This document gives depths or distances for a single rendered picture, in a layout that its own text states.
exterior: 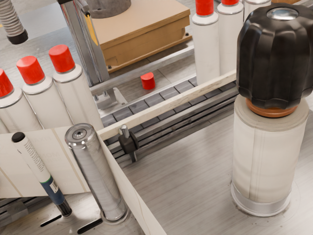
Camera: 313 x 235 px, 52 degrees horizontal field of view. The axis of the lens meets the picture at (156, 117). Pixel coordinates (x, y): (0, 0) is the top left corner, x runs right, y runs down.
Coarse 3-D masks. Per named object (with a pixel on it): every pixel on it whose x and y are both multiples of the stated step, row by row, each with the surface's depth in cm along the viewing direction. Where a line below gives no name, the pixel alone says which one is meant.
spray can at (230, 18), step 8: (224, 0) 61; (232, 0) 60; (224, 8) 61; (232, 8) 61; (240, 8) 61; (224, 16) 62; (232, 16) 61; (240, 16) 62; (224, 24) 63; (232, 24) 62; (240, 24) 63; (224, 32) 64; (232, 32) 64; (224, 40) 65; (232, 40) 65; (224, 48) 67; (232, 48) 66; (224, 56) 68; (232, 56) 67; (224, 64) 69; (232, 64) 69; (224, 72) 71
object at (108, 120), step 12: (180, 84) 73; (192, 84) 73; (228, 84) 71; (156, 96) 71; (168, 96) 71; (204, 96) 69; (132, 108) 70; (144, 108) 69; (180, 108) 67; (108, 120) 68; (120, 120) 67; (156, 120) 66; (108, 144) 64
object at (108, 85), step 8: (304, 0) 76; (312, 0) 77; (192, 48) 68; (168, 56) 67; (176, 56) 67; (184, 56) 68; (152, 64) 66; (160, 64) 67; (128, 72) 65; (136, 72) 65; (144, 72) 66; (112, 80) 64; (120, 80) 64; (128, 80) 65; (96, 88) 63; (104, 88) 64
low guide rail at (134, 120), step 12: (228, 72) 68; (204, 84) 66; (216, 84) 67; (180, 96) 65; (192, 96) 66; (156, 108) 63; (168, 108) 65; (132, 120) 62; (144, 120) 63; (108, 132) 61
